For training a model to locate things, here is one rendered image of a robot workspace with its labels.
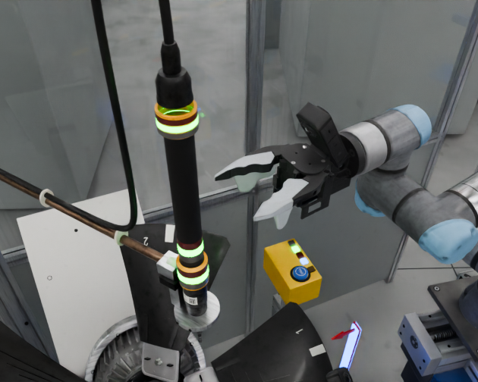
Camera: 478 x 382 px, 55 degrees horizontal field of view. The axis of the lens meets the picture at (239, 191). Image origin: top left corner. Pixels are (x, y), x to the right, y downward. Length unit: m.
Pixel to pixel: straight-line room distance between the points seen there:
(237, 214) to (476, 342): 0.86
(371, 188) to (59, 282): 0.70
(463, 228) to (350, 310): 1.84
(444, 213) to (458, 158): 3.01
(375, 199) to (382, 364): 1.68
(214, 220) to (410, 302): 1.37
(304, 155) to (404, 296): 2.08
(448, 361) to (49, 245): 1.02
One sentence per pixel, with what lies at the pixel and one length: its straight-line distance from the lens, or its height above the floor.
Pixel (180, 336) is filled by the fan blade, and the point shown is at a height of 1.31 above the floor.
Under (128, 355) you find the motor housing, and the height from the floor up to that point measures 1.19.
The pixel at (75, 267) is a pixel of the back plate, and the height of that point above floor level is 1.26.
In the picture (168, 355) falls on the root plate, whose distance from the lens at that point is 0.91.
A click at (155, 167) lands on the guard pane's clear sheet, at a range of 1.44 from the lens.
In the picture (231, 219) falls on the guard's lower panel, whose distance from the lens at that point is 1.69.
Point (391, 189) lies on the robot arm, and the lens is 0.79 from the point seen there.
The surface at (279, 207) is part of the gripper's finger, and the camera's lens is 0.58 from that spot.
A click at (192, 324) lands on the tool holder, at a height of 1.46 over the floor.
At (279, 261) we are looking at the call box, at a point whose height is 1.07.
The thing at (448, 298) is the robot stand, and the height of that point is 1.04.
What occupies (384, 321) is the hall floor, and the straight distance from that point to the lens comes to 2.56.
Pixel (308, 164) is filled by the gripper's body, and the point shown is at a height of 1.67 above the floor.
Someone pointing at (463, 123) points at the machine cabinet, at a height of 0.15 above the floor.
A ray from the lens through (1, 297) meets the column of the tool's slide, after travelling 1.46.
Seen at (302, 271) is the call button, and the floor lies 1.08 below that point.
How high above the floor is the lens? 2.06
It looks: 42 degrees down
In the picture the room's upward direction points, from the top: straight up
